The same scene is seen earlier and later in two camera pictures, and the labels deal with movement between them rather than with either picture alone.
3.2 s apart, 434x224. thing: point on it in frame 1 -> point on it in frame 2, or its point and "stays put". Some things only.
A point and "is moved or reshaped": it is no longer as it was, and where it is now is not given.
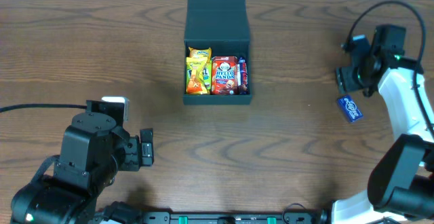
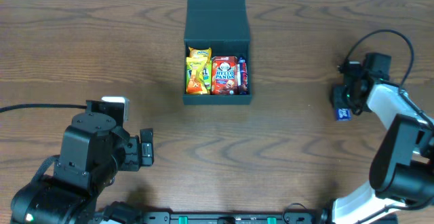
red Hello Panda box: [224, 75] stays put
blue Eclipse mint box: [350, 109] is moved or reshaped
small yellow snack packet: [201, 53] stays put
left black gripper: [146, 148] stays put
